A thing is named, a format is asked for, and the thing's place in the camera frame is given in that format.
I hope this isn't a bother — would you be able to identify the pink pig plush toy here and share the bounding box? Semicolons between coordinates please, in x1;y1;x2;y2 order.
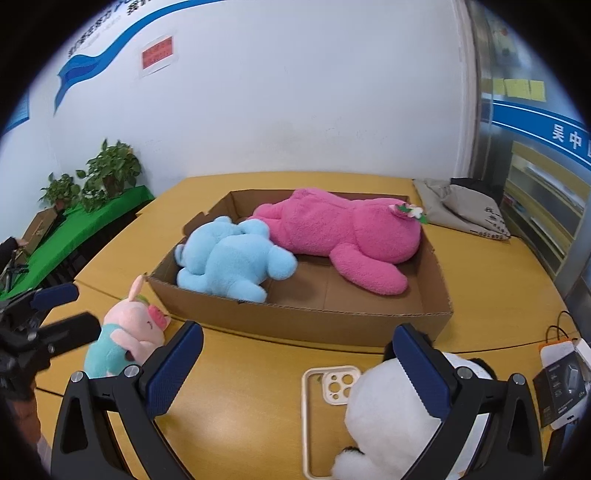
84;275;171;378

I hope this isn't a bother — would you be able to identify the white panda plush toy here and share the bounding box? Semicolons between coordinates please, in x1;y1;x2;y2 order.
329;343;500;480

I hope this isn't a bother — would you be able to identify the light blue plush toy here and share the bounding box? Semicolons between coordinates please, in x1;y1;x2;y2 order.
174;216;297;303

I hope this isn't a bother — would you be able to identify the pink plush bear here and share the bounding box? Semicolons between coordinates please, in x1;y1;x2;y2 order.
252;188;427;296

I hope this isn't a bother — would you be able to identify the green cloth covered table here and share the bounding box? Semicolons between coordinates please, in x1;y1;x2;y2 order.
1;186;154;300

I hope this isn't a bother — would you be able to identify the small cardboard box on green table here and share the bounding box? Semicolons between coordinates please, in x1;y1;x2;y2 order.
23;207;57;255

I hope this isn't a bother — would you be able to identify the black and white product box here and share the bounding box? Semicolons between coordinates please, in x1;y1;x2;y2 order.
533;339;590;430

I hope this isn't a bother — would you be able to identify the green potted plant small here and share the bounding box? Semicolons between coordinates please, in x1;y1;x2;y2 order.
39;172;81;212

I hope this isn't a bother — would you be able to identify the green potted plant large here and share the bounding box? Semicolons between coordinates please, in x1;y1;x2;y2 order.
76;139;142;212

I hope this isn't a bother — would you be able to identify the beige phone case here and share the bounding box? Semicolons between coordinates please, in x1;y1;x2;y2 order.
301;365;362;479

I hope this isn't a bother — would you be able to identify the brown cardboard box tray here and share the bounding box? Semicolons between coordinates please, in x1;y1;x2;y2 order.
148;190;453;350

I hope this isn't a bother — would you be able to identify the grey canvas tote bag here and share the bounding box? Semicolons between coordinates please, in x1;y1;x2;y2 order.
413;179;511;241

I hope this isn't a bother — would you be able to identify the blue framed wall poster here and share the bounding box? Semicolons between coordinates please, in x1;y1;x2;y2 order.
2;92;30;134

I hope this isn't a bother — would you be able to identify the red wall notice sign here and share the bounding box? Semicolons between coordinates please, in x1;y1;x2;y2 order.
139;34;178;77

